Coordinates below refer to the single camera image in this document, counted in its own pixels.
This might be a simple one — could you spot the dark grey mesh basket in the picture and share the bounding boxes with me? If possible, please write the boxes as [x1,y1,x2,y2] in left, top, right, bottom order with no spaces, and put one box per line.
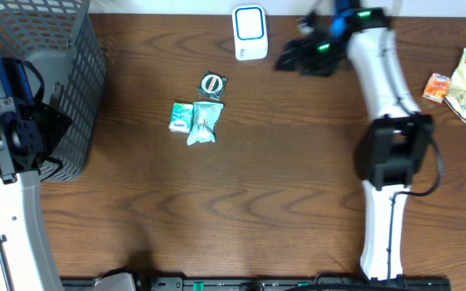
[0,0,106,181]

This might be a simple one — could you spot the teal snack packet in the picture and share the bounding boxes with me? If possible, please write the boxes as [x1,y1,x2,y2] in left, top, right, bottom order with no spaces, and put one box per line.
[187,101,224,146]

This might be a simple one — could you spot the round tape packet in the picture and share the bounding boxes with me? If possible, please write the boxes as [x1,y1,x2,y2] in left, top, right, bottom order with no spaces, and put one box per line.
[197,71,228,101]

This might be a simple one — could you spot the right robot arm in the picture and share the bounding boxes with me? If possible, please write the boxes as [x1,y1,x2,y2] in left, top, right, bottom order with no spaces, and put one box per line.
[275,1,441,285]

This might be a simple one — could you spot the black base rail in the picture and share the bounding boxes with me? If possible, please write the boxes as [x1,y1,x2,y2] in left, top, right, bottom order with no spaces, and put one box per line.
[61,276,452,291]

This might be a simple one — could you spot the white barcode scanner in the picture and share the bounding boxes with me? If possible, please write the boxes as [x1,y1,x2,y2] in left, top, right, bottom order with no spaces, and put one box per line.
[231,5,269,61]

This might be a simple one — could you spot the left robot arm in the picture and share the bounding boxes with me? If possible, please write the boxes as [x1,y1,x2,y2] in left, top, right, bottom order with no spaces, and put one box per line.
[0,57,72,290]

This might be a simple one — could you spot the orange Kleenex tissue pack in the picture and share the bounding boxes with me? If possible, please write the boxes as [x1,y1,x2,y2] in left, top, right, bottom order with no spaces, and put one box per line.
[422,73,451,103]

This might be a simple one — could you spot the teal Kleenex tissue pack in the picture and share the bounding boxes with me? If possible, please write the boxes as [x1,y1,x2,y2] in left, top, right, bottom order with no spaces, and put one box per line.
[169,103,193,133]

